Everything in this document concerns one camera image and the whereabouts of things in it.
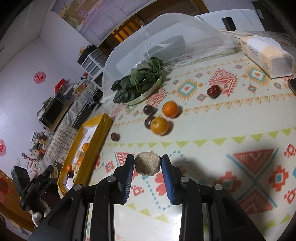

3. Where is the microwave oven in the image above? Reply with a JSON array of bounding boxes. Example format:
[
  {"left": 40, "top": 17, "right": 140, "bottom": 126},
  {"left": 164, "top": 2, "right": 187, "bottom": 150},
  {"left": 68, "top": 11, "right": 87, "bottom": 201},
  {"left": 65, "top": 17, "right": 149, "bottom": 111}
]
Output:
[{"left": 38, "top": 93, "right": 74, "bottom": 132}]

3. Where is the plate of green spinach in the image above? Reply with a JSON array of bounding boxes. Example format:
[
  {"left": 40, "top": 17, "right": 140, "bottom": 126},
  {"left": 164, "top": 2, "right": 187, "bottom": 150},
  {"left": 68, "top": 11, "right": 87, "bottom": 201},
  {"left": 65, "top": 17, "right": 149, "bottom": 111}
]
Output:
[{"left": 111, "top": 57, "right": 164, "bottom": 103}]

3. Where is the red date right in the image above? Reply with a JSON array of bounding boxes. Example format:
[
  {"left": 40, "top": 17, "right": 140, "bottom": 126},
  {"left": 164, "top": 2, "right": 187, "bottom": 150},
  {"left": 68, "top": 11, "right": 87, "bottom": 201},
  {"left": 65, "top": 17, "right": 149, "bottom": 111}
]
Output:
[{"left": 207, "top": 85, "right": 222, "bottom": 99}]

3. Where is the woven patterned chair cover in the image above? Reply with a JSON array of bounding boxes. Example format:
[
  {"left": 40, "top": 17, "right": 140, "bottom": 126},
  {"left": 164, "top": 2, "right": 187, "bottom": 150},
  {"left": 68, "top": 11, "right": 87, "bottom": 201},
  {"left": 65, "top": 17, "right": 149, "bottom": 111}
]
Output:
[{"left": 46, "top": 123, "right": 78, "bottom": 164}]

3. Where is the large wall painting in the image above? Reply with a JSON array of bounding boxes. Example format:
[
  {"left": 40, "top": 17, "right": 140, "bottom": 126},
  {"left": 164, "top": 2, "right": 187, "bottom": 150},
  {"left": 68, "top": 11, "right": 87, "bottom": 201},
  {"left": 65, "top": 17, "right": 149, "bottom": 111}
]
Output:
[{"left": 53, "top": 0, "right": 154, "bottom": 45}]

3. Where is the red paper wall decoration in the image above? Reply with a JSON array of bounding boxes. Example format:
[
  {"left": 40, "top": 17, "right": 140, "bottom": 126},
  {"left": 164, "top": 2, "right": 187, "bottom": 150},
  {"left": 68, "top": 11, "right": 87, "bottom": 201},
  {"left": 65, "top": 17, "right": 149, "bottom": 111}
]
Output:
[{"left": 34, "top": 71, "right": 46, "bottom": 84}]

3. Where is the tissue paper pack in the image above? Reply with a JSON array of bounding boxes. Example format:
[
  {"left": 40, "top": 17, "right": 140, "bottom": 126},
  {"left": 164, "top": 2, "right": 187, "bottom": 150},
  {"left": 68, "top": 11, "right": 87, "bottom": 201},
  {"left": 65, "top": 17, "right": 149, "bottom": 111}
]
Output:
[{"left": 240, "top": 35, "right": 293, "bottom": 78}]

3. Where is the dark plum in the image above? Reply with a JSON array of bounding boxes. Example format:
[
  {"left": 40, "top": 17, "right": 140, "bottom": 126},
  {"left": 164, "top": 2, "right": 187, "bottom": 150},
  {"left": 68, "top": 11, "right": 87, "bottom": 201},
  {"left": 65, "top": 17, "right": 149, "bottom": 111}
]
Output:
[
  {"left": 143, "top": 105, "right": 154, "bottom": 115},
  {"left": 144, "top": 115, "right": 155, "bottom": 129},
  {"left": 67, "top": 170, "right": 75, "bottom": 179}
]

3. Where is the white plastic drawer tower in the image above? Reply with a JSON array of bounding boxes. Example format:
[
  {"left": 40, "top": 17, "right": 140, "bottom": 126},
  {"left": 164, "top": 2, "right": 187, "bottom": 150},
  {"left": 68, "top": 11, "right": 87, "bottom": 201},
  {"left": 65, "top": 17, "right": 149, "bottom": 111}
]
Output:
[{"left": 77, "top": 45, "right": 107, "bottom": 90}]

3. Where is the side counter with cloth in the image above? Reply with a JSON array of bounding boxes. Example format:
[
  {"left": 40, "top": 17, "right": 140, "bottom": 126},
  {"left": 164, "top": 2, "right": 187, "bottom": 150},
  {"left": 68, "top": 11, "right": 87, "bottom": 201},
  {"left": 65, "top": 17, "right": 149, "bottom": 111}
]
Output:
[{"left": 62, "top": 83, "right": 103, "bottom": 130}]

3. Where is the red date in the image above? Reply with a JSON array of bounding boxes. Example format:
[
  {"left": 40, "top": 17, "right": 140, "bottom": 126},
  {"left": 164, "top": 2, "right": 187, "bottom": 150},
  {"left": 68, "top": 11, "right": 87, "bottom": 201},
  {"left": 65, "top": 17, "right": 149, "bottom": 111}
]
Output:
[
  {"left": 110, "top": 132, "right": 120, "bottom": 142},
  {"left": 207, "top": 85, "right": 222, "bottom": 99}
]

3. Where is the beige round cake chunk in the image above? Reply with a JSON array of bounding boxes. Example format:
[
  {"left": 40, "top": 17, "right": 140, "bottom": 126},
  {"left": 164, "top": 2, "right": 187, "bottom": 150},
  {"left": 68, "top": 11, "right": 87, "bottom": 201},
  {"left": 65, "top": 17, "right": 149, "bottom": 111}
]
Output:
[{"left": 72, "top": 163, "right": 80, "bottom": 173}]

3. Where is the white mesh food cover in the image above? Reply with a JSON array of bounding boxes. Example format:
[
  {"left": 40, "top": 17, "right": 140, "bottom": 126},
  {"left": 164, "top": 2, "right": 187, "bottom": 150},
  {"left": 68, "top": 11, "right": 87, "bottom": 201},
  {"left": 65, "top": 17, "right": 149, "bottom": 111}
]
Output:
[{"left": 102, "top": 13, "right": 235, "bottom": 102}]

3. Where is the yellow taped foam box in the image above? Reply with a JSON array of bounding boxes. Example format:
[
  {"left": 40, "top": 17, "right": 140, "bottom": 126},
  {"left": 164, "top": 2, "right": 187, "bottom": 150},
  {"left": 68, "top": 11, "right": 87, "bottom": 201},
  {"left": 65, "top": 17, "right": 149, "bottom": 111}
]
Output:
[{"left": 57, "top": 113, "right": 113, "bottom": 196}]

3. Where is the small orange mandarin far right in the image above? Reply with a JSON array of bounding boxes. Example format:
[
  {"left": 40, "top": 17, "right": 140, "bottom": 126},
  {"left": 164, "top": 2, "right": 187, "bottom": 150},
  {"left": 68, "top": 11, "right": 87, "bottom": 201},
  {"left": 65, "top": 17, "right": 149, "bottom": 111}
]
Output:
[{"left": 77, "top": 157, "right": 83, "bottom": 165}]

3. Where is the red date left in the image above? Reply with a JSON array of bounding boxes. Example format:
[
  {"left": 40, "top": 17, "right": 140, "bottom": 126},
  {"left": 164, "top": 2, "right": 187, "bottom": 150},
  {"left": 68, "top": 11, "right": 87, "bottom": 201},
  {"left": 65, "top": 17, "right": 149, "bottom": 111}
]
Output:
[{"left": 110, "top": 132, "right": 120, "bottom": 142}]

